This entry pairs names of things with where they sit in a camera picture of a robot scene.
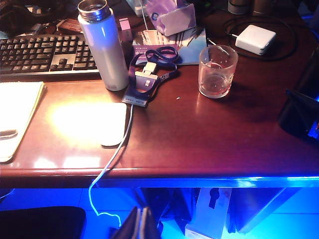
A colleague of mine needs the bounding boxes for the purple tissue pack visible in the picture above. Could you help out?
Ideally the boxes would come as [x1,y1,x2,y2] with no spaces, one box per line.
[145,0,197,37]

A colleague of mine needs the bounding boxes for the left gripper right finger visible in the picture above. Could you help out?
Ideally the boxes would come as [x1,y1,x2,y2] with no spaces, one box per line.
[141,206,161,239]

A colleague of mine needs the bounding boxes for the white charging cable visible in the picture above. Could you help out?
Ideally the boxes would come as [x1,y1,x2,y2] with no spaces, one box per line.
[88,104,134,229]

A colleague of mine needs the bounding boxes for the small pink box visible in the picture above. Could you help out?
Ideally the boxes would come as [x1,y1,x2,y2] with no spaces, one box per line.
[118,17,133,42]

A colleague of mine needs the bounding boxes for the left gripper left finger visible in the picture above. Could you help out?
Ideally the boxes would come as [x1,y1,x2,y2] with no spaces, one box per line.
[111,206,142,239]

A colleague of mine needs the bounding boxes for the white power adapter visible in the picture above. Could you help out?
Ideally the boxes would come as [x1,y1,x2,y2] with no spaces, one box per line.
[235,24,277,56]

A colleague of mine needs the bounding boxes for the black thermos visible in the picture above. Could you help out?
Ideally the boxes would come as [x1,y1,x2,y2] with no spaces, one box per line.
[278,88,319,143]

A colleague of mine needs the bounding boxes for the black headphones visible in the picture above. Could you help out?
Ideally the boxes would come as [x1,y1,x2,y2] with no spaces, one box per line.
[0,0,75,35]

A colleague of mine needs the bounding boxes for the white cardboard box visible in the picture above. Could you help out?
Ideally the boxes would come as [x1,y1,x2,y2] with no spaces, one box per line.
[184,188,233,239]

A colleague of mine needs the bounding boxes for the black seat cushion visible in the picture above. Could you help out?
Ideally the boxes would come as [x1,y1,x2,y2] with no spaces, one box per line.
[0,206,87,239]

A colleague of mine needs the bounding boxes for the white notepad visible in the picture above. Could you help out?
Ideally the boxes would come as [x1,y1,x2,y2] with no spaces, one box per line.
[0,81,47,163]

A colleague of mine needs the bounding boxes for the white flat mouse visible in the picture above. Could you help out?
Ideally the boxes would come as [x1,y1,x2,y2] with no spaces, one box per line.
[53,102,128,147]

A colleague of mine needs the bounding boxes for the black keyboard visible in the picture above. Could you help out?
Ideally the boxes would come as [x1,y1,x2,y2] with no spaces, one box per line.
[0,33,100,75]

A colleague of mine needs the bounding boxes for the glass cup with logo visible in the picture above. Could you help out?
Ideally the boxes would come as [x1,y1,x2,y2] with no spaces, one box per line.
[198,44,239,99]

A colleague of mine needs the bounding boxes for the blue lanyard with badge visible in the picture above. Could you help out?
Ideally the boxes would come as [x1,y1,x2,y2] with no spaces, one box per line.
[122,46,180,108]

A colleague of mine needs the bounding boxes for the printed booklet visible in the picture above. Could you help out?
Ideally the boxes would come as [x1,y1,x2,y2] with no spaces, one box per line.
[132,27,208,66]

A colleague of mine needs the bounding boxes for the white thermos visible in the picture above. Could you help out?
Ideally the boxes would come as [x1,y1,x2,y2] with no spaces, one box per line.
[77,0,130,92]

